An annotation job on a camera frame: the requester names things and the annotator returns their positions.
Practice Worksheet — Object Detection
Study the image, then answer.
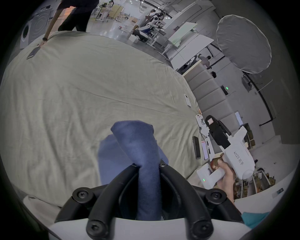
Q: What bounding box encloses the grey padded headboard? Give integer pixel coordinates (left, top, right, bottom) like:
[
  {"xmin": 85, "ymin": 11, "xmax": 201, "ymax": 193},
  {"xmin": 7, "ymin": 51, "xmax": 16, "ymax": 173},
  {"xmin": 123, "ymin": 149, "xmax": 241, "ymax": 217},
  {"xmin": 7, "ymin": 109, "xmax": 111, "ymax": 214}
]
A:
[{"xmin": 183, "ymin": 63, "xmax": 249, "ymax": 146}]

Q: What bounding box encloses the white washing machine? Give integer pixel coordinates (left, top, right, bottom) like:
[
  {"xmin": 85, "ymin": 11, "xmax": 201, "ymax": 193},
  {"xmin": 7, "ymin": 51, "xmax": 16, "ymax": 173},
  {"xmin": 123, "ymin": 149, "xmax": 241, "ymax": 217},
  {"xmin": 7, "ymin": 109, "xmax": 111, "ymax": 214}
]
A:
[{"xmin": 20, "ymin": 7, "xmax": 53, "ymax": 48}]

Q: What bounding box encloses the card with red label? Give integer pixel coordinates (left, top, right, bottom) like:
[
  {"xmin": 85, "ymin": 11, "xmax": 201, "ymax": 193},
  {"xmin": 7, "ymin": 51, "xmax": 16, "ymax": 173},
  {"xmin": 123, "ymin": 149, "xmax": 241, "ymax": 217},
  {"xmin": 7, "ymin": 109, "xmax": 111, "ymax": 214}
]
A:
[{"xmin": 201, "ymin": 140, "xmax": 210, "ymax": 161}]

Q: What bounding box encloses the grey phone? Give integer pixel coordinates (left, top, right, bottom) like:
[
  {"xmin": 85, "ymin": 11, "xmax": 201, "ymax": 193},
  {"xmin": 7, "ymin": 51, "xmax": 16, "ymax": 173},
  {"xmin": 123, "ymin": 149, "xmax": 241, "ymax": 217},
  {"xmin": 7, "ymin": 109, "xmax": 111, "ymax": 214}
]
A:
[{"xmin": 26, "ymin": 47, "xmax": 41, "ymax": 60}]

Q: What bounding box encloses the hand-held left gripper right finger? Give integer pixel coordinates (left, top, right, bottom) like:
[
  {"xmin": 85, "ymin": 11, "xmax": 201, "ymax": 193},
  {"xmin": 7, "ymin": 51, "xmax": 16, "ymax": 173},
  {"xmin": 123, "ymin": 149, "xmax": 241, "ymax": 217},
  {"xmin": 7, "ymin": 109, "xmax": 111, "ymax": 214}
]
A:
[{"xmin": 159, "ymin": 160, "xmax": 244, "ymax": 238}]

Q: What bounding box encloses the white hand controller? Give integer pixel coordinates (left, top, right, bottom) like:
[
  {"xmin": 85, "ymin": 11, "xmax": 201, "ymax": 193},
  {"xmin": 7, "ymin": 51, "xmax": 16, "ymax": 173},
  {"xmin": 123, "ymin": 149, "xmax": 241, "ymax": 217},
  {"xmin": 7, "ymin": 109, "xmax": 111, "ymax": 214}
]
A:
[{"xmin": 195, "ymin": 114, "xmax": 211, "ymax": 139}]

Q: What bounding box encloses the white robot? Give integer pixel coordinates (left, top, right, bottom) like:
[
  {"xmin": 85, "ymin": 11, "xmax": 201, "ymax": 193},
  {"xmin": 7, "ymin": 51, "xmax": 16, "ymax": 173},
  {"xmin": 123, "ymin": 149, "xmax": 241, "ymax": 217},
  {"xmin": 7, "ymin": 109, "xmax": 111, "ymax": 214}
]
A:
[{"xmin": 138, "ymin": 9, "xmax": 164, "ymax": 40}]

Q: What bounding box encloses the dark blue garment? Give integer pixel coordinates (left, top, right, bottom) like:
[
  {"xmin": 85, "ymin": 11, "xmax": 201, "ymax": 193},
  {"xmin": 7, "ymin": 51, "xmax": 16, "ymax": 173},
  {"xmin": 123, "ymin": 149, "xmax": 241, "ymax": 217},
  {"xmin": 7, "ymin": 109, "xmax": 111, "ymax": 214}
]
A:
[{"xmin": 97, "ymin": 120, "xmax": 170, "ymax": 221}]

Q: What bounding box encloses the grey photo umbrella on stand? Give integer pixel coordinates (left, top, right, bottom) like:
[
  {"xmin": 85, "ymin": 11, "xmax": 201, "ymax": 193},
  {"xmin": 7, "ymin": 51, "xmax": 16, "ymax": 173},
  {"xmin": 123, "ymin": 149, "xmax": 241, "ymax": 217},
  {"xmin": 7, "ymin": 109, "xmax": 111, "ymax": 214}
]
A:
[{"xmin": 216, "ymin": 15, "xmax": 276, "ymax": 127}]

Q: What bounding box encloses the white table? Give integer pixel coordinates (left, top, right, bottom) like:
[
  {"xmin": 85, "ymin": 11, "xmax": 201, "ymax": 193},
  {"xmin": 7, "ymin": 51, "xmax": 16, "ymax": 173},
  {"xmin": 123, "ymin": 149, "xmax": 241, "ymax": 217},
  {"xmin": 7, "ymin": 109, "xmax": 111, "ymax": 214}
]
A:
[
  {"xmin": 170, "ymin": 34, "xmax": 215, "ymax": 71},
  {"xmin": 167, "ymin": 22, "xmax": 198, "ymax": 46}
]

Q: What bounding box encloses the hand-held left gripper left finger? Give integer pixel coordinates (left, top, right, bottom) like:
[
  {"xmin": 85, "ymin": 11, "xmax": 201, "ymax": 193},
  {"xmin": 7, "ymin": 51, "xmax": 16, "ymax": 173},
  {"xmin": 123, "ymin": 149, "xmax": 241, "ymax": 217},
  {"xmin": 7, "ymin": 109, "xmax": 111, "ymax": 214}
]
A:
[{"xmin": 55, "ymin": 162, "xmax": 141, "ymax": 238}]

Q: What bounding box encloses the person's right hand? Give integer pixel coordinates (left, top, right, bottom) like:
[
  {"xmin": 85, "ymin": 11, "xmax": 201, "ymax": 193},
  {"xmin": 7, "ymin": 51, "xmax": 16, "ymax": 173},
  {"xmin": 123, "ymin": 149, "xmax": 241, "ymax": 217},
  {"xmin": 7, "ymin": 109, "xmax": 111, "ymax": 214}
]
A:
[{"xmin": 212, "ymin": 158, "xmax": 235, "ymax": 189}]

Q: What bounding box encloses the black phone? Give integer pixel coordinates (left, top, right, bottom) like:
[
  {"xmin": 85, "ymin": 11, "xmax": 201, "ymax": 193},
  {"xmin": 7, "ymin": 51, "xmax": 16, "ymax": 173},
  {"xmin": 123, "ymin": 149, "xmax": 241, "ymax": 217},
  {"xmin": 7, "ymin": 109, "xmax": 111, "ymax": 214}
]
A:
[{"xmin": 192, "ymin": 136, "xmax": 201, "ymax": 159}]

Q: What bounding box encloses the person's right forearm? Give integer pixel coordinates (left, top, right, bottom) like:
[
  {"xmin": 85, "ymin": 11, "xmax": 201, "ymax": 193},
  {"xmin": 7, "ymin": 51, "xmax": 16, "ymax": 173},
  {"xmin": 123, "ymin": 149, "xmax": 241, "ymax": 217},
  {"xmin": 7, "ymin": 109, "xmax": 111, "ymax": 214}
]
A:
[{"xmin": 217, "ymin": 186, "xmax": 236, "ymax": 205}]

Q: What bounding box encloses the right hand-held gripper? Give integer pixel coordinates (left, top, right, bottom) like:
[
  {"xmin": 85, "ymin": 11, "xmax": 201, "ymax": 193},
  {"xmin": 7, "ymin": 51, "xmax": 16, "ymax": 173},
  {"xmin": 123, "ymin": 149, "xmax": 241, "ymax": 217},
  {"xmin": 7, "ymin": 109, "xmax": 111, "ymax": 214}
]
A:
[{"xmin": 196, "ymin": 115, "xmax": 256, "ymax": 189}]

